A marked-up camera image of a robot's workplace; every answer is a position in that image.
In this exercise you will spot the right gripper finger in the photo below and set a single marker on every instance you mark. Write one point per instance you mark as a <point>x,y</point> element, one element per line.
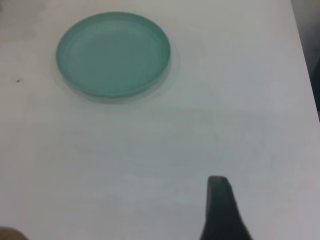
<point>222,215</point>

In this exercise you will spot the green plate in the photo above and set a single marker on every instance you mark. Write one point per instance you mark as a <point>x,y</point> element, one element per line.
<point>112,55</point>

